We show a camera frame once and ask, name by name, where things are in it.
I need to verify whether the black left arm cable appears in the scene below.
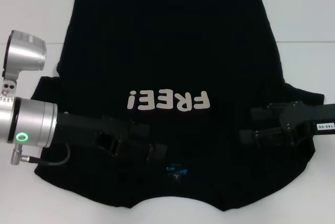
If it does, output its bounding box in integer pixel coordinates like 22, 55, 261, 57
23, 142, 70, 167

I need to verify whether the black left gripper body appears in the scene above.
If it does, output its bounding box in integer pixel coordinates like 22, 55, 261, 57
55, 111, 126, 156

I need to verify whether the black shirt with FREE print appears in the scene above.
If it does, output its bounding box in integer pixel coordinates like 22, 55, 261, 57
33, 0, 326, 206

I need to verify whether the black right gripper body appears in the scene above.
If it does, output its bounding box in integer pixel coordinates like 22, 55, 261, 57
278, 100, 335, 142

